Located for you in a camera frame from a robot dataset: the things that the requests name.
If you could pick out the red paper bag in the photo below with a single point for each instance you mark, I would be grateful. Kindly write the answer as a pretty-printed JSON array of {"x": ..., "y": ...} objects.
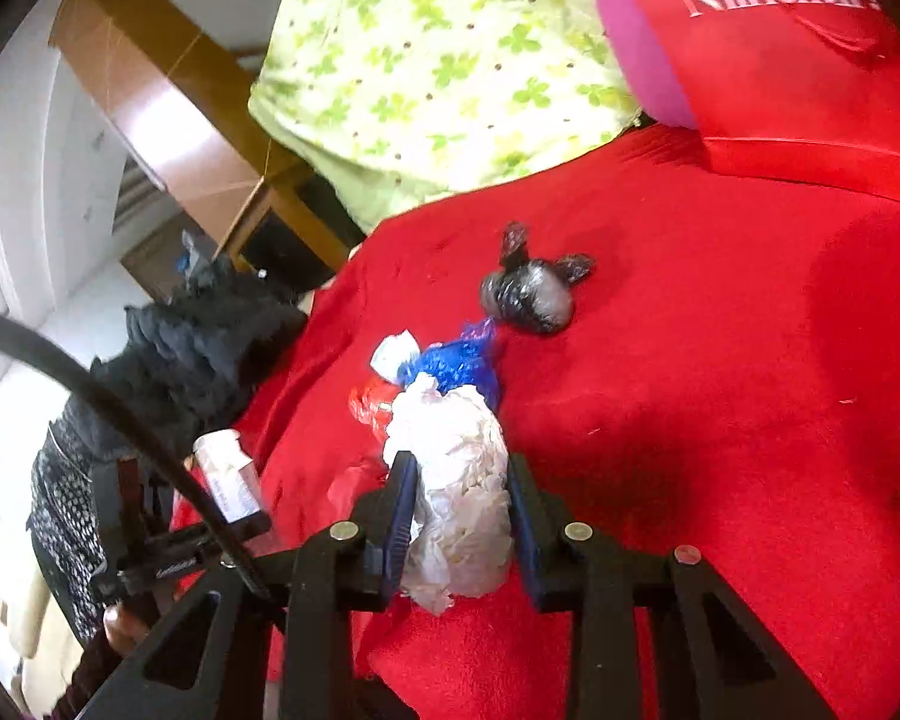
[{"x": 780, "y": 90}]

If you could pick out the green clover print quilt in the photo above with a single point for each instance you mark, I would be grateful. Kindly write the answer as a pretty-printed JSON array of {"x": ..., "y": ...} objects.
[{"x": 435, "y": 52}]

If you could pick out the red cloth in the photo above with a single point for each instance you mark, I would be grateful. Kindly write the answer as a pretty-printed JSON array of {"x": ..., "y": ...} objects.
[{"x": 682, "y": 390}]

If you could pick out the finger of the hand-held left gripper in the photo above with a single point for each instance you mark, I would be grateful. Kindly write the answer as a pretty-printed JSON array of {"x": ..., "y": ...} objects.
[{"x": 217, "y": 536}]

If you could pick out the person's left forearm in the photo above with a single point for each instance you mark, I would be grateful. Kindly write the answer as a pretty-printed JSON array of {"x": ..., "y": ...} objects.
[{"x": 90, "y": 679}]

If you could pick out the person's left hand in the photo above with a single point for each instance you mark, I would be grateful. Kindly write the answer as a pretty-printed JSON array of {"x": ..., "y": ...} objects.
[{"x": 124, "y": 628}]

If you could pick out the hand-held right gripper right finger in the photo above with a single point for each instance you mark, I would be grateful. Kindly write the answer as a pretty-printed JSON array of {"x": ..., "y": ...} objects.
[{"x": 526, "y": 540}]

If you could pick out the red plastic wrapper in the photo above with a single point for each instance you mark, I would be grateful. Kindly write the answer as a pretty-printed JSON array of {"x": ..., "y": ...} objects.
[{"x": 367, "y": 405}]

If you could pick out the black lace cloth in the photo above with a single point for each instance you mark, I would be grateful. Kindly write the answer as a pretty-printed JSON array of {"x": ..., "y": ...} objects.
[{"x": 187, "y": 360}]

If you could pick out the brown wooden cabinet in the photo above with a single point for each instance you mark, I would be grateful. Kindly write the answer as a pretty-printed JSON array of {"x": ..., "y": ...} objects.
[{"x": 150, "y": 90}]

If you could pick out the black white patterned cloth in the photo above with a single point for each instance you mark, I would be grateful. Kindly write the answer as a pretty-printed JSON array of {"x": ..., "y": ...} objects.
[{"x": 64, "y": 532}]

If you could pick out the small white box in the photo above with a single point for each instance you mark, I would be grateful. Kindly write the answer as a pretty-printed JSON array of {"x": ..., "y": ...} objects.
[{"x": 225, "y": 472}]

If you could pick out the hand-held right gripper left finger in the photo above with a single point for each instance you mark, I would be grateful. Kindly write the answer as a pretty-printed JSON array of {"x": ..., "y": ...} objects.
[{"x": 399, "y": 517}]

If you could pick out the white tissue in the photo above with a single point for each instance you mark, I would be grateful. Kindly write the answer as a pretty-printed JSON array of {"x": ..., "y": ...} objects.
[
  {"x": 394, "y": 352},
  {"x": 457, "y": 480}
]

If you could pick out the blue plastic bag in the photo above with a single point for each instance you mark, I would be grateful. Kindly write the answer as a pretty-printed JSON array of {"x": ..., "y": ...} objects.
[{"x": 450, "y": 367}]

